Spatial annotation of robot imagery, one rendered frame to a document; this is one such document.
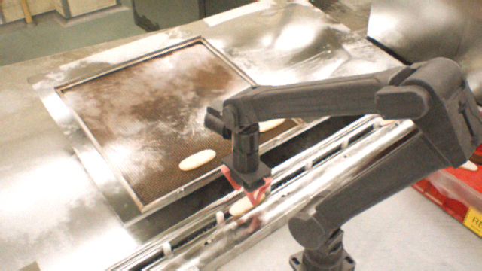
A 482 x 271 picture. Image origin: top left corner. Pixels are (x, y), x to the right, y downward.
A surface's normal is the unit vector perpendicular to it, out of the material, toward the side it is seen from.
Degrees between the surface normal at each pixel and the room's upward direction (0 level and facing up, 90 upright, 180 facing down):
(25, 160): 0
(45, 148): 0
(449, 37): 90
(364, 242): 0
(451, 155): 90
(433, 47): 90
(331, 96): 87
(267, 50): 10
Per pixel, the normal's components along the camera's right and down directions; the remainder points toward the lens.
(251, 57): 0.09, -0.70
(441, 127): -0.69, 0.45
